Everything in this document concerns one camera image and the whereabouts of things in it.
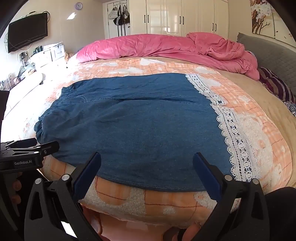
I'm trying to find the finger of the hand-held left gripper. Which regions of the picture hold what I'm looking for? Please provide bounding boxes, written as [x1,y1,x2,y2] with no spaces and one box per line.
[6,138,37,149]
[24,141,60,161]

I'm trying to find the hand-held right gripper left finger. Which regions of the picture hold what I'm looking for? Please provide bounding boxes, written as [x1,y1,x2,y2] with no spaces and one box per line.
[24,152,102,241]

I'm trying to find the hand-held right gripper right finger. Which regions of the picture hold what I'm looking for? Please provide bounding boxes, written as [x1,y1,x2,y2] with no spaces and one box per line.
[193,152,271,241]

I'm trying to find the blue denim lace-hem pants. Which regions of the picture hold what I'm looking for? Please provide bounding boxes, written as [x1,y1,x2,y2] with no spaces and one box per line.
[35,73,262,193]

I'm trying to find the person's left hand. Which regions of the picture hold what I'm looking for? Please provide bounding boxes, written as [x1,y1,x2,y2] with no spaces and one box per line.
[10,171,24,209]

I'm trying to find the orange plaid bear blanket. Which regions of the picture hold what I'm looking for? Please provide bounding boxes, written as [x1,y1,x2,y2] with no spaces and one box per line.
[21,57,293,226]

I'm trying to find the beige bed sheet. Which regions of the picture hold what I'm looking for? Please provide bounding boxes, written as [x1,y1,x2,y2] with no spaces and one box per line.
[159,56,296,187]

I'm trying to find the white drawer cabinet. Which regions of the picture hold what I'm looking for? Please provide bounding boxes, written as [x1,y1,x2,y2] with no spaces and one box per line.
[30,43,65,68]

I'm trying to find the blue floral pillow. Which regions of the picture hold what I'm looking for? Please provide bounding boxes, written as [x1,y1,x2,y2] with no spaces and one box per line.
[284,101,296,117]

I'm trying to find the purple striped pillow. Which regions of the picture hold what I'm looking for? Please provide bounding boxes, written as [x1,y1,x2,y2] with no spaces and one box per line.
[258,67,295,103]

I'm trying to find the white door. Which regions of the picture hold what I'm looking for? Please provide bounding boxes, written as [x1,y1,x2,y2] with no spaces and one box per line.
[105,0,131,40]

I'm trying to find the grey quilted headboard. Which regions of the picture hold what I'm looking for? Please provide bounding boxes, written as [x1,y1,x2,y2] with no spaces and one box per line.
[237,32,296,102]

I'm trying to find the pink duvet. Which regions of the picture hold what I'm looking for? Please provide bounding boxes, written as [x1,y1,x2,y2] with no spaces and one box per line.
[76,32,260,81]

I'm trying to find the hanging black bags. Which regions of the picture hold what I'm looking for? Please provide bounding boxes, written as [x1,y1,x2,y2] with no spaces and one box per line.
[112,5,130,36]

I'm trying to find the white wardrobe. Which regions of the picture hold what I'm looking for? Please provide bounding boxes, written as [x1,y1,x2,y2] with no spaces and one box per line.
[129,0,229,40]

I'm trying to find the black wall television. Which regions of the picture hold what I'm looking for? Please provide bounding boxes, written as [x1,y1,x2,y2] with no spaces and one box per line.
[8,13,48,54]

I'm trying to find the floral wall painting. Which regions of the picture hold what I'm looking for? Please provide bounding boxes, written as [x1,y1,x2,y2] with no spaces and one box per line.
[250,0,296,49]

